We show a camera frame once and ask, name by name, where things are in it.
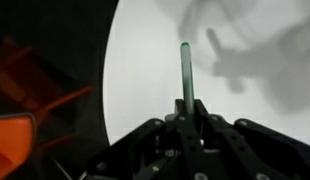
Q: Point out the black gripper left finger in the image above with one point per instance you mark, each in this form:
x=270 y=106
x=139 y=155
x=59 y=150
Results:
x=156 y=150

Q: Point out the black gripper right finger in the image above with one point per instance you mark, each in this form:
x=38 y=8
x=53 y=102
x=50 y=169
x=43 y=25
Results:
x=253 y=151

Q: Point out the green marker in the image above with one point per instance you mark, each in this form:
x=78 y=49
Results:
x=187 y=77

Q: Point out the round white table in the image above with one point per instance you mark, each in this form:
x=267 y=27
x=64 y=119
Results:
x=250 y=58

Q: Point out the orange chair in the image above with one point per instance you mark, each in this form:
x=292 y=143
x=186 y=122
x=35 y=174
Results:
x=27 y=86

